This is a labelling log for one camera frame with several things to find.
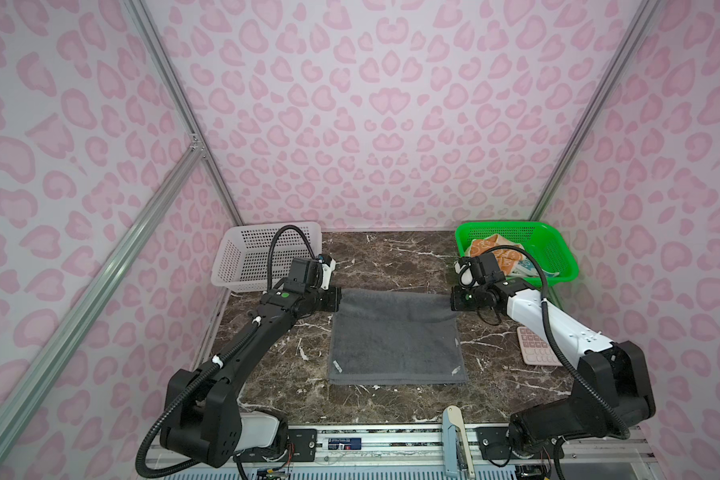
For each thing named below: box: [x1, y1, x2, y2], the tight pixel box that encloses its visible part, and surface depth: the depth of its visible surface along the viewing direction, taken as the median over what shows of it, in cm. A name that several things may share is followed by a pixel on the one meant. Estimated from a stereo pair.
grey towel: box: [329, 289, 467, 385], surface depth 88 cm
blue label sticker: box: [328, 438, 362, 450], surface depth 74 cm
